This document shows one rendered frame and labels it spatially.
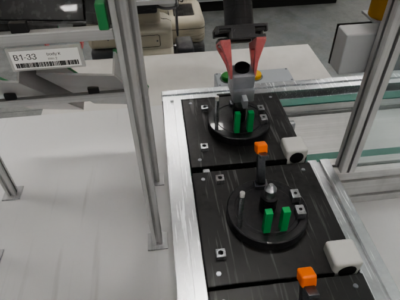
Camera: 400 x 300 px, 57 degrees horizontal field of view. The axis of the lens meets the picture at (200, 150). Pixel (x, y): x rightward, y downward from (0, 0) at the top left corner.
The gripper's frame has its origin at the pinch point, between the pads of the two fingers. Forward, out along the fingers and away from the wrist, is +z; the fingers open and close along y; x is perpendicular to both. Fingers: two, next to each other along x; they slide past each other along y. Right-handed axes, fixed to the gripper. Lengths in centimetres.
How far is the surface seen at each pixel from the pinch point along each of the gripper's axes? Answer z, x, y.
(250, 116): 8.6, 0.1, 1.1
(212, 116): 8.3, 8.0, -5.9
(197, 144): 13.8, 3.6, -10.1
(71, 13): -7.4, -26.4, -26.2
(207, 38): -49, 262, 23
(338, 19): -60, 279, 153
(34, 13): -7.8, -25.7, -30.8
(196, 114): 7.8, 12.2, -9.1
